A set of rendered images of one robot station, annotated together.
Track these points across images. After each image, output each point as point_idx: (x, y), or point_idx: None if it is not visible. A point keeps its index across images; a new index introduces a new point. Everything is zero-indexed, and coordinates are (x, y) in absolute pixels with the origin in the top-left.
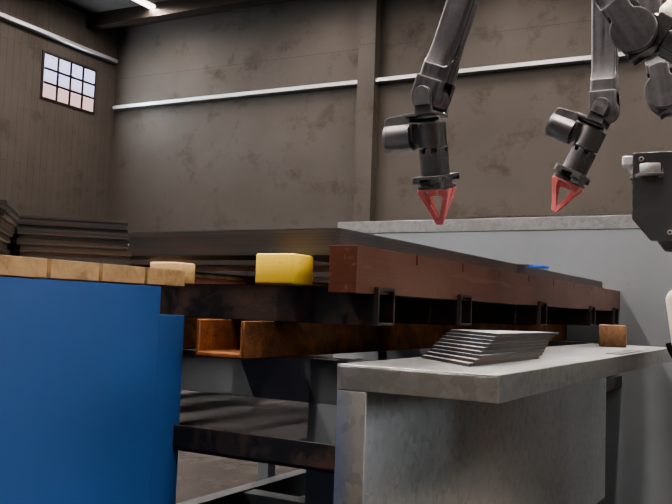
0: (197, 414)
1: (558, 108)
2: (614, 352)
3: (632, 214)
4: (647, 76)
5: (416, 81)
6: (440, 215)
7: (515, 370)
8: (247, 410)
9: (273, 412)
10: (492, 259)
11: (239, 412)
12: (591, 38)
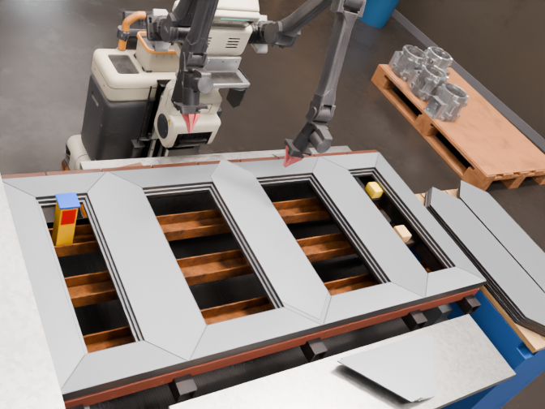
0: (360, 273)
1: (210, 73)
2: (213, 158)
3: (241, 103)
4: (188, 25)
5: (333, 109)
6: (287, 161)
7: (333, 148)
8: (336, 273)
9: (328, 264)
10: (266, 160)
11: (341, 270)
12: (211, 17)
